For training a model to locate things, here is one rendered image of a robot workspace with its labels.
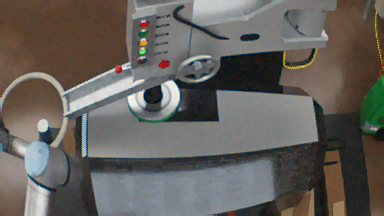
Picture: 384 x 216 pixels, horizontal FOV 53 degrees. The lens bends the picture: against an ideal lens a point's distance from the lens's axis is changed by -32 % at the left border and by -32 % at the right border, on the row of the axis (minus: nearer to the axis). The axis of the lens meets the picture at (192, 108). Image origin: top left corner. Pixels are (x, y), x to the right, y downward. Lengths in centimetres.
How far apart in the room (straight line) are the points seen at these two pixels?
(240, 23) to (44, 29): 236
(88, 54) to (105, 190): 158
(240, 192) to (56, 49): 200
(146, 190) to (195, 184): 21
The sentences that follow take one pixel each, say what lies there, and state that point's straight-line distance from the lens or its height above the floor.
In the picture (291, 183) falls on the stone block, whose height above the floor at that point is 73.
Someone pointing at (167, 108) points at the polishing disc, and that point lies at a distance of 221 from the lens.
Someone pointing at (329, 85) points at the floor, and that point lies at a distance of 362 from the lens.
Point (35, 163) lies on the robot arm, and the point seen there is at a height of 162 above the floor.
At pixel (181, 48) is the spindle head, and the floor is 132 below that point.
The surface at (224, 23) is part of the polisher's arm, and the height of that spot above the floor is 142.
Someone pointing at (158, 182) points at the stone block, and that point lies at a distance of 217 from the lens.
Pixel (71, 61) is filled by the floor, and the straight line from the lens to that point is 356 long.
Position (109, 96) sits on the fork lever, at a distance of 207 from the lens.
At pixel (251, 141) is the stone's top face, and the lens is 220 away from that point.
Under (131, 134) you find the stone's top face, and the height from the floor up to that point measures 87.
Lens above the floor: 275
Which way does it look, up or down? 57 degrees down
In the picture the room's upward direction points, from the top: 6 degrees clockwise
